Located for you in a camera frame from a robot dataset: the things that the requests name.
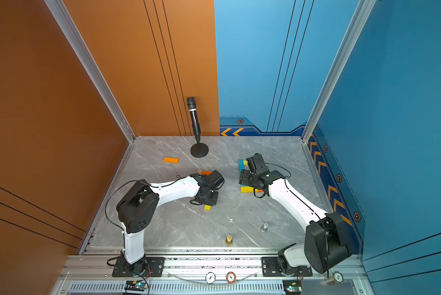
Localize teal block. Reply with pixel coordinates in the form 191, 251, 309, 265
238, 159, 245, 172

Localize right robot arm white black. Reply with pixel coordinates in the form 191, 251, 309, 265
239, 169, 353, 275

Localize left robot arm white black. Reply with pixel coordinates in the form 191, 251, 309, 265
116, 170, 225, 276

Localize black microphone on stand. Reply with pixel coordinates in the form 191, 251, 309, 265
187, 97, 209, 158

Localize silver cylinder weight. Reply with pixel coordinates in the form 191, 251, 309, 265
260, 223, 268, 233

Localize brass cylinder weight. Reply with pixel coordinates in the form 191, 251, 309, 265
225, 235, 233, 246

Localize white round disc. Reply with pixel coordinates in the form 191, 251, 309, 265
205, 272, 216, 284

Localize copper round disc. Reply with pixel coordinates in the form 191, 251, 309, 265
226, 272, 236, 284

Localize right green circuit board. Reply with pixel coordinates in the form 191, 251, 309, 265
282, 280, 302, 295

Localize green circuit board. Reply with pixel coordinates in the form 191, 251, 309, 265
124, 280, 150, 294
282, 280, 302, 295

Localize left green circuit board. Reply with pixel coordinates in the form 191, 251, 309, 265
124, 280, 150, 294

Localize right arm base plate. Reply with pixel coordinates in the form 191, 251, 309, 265
261, 256, 313, 277

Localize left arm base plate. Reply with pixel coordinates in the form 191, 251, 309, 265
112, 256, 165, 278

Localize aluminium front rail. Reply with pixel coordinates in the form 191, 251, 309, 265
57, 246, 365, 281

